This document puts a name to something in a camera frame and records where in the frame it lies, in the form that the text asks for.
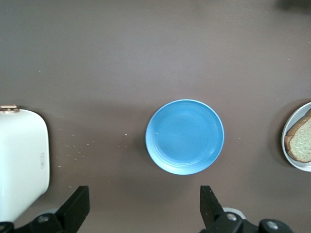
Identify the brown bread slice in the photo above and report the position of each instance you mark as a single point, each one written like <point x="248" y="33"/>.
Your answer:
<point x="301" y="145"/>

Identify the beige plate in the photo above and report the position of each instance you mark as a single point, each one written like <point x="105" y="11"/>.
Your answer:
<point x="300" y="166"/>

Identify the white toaster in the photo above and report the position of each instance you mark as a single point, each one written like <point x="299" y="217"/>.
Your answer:
<point x="22" y="157"/>

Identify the blue plate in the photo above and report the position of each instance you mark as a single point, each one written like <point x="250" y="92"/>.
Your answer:
<point x="184" y="137"/>

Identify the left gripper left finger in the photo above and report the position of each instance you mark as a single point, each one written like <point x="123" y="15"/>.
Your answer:
<point x="70" y="213"/>

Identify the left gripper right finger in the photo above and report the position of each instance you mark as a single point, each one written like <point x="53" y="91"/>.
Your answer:
<point x="211" y="213"/>

